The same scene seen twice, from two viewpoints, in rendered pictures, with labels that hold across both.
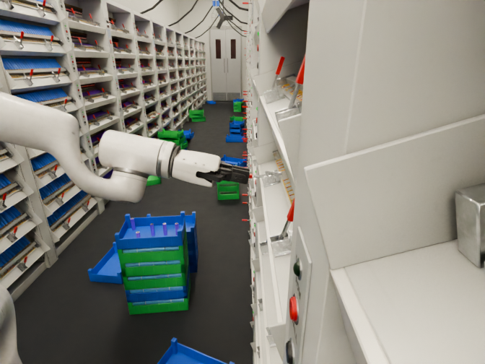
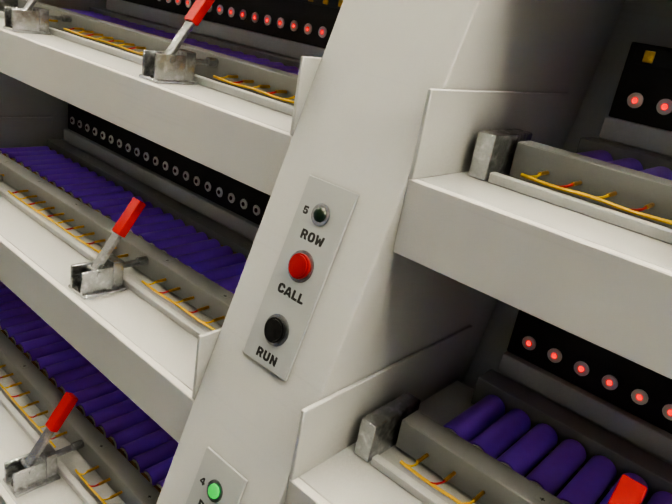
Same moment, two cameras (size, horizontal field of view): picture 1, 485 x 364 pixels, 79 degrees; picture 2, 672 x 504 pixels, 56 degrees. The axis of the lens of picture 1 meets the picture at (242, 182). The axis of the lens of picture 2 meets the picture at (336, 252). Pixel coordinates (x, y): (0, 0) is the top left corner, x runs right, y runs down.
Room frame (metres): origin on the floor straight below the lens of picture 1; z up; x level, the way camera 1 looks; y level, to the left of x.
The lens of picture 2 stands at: (-0.08, 0.27, 1.11)
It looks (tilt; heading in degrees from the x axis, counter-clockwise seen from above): 7 degrees down; 305
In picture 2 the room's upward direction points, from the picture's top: 21 degrees clockwise
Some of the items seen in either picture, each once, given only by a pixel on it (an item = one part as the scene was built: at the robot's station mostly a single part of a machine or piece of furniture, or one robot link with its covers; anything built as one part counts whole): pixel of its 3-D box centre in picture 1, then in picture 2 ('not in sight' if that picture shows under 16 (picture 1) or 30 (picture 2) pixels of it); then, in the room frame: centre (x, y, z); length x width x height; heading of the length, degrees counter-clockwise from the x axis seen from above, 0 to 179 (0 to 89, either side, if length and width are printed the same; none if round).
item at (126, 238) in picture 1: (153, 229); not in sight; (1.26, 0.44, 0.44); 0.30 x 0.20 x 0.08; 96
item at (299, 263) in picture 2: (297, 308); (302, 266); (0.16, -0.04, 1.05); 0.02 x 0.01 x 0.02; 0
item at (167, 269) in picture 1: (156, 256); not in sight; (1.26, 0.44, 0.28); 0.30 x 0.20 x 0.08; 96
